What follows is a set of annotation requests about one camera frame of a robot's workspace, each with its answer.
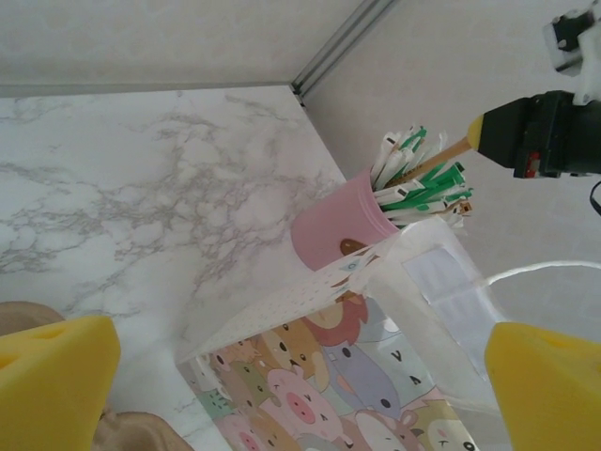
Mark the aluminium frame post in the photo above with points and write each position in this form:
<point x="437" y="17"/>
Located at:
<point x="345" y="44"/>

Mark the pink holder cup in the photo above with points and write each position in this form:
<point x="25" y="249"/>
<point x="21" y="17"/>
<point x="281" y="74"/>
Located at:
<point x="328" y="221"/>

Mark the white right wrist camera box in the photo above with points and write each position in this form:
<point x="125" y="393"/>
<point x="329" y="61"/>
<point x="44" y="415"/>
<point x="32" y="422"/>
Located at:
<point x="568" y="51"/>

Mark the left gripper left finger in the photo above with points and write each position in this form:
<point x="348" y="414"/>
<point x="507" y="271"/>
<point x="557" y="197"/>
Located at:
<point x="51" y="385"/>

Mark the brown pulp cup carrier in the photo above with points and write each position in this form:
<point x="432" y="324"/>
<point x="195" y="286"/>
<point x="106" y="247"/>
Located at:
<point x="141" y="432"/>

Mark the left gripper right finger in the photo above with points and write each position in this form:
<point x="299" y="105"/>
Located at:
<point x="554" y="399"/>

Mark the animal print paper bag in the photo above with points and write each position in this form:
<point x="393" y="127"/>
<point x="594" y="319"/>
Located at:
<point x="328" y="376"/>

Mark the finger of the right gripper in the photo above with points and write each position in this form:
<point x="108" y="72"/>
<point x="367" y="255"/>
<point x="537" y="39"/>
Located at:
<point x="502" y="134"/>

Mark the wooden stirrer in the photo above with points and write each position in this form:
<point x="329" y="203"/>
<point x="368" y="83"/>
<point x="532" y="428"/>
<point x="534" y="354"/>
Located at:
<point x="446" y="152"/>

